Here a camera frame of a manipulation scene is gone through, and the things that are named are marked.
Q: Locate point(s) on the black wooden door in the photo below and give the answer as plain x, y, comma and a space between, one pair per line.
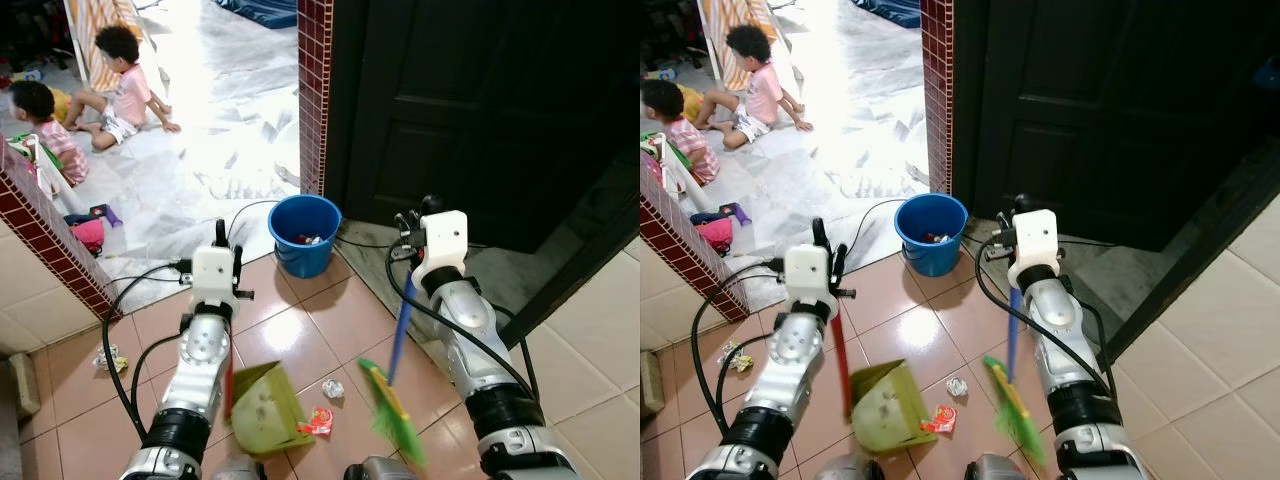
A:
480, 100
1100, 100

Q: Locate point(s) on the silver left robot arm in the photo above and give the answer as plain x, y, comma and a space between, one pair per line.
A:
790, 370
200, 360

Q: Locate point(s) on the grey robot left leg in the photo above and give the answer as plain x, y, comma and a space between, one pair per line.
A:
855, 469
238, 470

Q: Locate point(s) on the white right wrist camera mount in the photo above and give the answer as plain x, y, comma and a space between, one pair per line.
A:
445, 240
1035, 240

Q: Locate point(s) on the red wrapper litter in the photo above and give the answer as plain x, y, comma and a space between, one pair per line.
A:
940, 420
318, 422

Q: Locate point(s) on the yellow white crumpled wrapper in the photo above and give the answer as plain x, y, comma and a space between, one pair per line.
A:
735, 356
110, 358

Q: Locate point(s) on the dark blue mat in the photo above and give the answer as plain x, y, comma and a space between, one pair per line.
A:
890, 10
262, 10

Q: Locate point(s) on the beige block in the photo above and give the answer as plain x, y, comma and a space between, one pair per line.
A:
652, 382
25, 385

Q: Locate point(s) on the grey robot leg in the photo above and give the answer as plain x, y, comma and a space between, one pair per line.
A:
998, 469
238, 470
855, 469
380, 470

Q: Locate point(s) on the child in striped shirt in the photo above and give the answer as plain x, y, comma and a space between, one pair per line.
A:
60, 145
692, 140

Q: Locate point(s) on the orange striped cloth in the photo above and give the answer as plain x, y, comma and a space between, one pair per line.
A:
725, 35
95, 35

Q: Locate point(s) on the grey robot right leg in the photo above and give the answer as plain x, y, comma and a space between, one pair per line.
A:
998, 469
380, 470

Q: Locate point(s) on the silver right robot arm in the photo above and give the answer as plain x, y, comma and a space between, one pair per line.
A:
475, 330
1060, 330

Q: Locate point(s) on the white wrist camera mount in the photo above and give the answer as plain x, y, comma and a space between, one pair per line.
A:
445, 240
805, 272
212, 272
1035, 240

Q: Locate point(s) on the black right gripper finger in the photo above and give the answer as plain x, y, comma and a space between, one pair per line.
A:
1004, 220
407, 221

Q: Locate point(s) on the blue plastic bucket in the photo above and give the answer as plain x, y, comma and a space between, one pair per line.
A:
303, 255
930, 255

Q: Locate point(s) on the white plastic rack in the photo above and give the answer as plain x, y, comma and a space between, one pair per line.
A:
45, 165
672, 165

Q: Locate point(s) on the rubbish in bucket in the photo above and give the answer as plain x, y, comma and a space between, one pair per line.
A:
308, 240
934, 238

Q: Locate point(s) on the white crumpled paper litter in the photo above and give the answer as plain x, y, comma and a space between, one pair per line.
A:
333, 388
957, 387

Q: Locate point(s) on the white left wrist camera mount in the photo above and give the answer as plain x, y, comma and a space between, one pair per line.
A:
805, 272
212, 272

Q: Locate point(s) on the pink bag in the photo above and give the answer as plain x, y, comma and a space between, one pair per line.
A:
715, 232
90, 235

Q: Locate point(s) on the child in pink shirt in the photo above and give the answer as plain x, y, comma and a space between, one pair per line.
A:
128, 95
762, 95

